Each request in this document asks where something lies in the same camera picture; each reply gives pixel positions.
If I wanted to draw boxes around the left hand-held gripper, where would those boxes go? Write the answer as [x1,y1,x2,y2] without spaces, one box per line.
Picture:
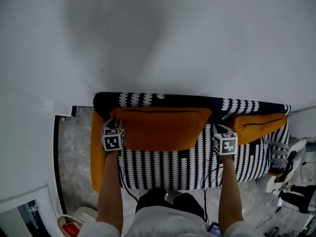
[100,118,126,153]

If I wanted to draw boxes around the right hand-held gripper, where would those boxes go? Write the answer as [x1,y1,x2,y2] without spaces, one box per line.
[212,123,239,156]

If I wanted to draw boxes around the orange cushion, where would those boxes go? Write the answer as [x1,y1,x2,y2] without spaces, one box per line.
[110,107,212,152]
[228,113,288,146]

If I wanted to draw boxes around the person's right forearm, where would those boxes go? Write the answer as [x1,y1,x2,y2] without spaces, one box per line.
[218,154,245,234]

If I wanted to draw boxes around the person's left forearm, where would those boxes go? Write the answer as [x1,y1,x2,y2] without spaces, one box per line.
[96,151,123,234]

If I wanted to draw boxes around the orange sofa with striped cover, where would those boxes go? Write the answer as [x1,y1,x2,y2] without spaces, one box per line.
[93,92,292,191]

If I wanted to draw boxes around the black backpack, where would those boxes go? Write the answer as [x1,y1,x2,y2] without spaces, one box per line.
[276,152,297,182]

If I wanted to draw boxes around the person's black trousers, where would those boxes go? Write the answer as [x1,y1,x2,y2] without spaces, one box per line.
[135,188,205,222]

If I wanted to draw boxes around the white beanbag chair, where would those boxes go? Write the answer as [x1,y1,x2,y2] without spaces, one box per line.
[266,137,308,195]

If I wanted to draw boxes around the white round basket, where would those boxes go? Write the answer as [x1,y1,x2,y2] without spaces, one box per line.
[57,206,98,237]

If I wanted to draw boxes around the dark smartphone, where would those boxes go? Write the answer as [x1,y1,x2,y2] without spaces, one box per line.
[207,221,223,237]

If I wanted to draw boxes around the person's white shirt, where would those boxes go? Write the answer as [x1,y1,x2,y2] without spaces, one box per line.
[79,205,262,237]

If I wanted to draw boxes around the red box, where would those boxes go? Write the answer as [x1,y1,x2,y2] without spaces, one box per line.
[61,221,81,237]

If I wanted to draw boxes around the white framed glass door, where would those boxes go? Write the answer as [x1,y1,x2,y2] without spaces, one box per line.
[0,185,62,237]

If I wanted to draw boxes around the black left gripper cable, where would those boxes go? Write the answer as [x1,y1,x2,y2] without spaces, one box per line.
[118,166,139,202]

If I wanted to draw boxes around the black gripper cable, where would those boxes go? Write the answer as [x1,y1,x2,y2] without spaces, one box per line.
[201,157,224,222]
[118,166,139,202]

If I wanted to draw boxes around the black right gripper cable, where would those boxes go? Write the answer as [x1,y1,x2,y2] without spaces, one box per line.
[201,157,224,222]

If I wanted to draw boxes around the black power adapter cable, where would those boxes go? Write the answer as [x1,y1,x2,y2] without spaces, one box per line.
[256,206,282,229]

